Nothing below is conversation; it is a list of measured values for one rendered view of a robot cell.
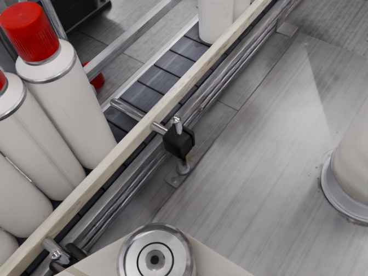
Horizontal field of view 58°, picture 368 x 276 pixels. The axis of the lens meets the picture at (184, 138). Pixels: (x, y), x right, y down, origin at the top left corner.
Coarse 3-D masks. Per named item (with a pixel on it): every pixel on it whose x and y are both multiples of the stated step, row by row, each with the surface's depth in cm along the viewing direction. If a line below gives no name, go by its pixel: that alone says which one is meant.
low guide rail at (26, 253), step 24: (264, 0) 51; (240, 24) 48; (216, 48) 45; (192, 72) 43; (168, 96) 41; (144, 120) 40; (120, 144) 38; (96, 168) 36; (72, 192) 35; (72, 216) 35; (24, 264) 32
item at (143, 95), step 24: (192, 48) 51; (168, 72) 49; (120, 96) 47; (144, 96) 46; (120, 120) 44; (168, 120) 44; (144, 144) 42; (120, 168) 40; (96, 192) 39; (24, 240) 36
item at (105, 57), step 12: (168, 0) 44; (180, 0) 46; (156, 12) 43; (168, 12) 45; (144, 24) 42; (120, 36) 41; (132, 36) 41; (108, 48) 40; (120, 48) 41; (96, 60) 39; (108, 60) 40; (96, 72) 39
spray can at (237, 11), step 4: (236, 0) 49; (240, 0) 49; (244, 0) 49; (248, 0) 50; (236, 4) 49; (240, 4) 50; (244, 4) 50; (248, 4) 51; (236, 8) 50; (240, 8) 50; (244, 8) 51; (236, 12) 51; (240, 12) 51; (236, 16) 51
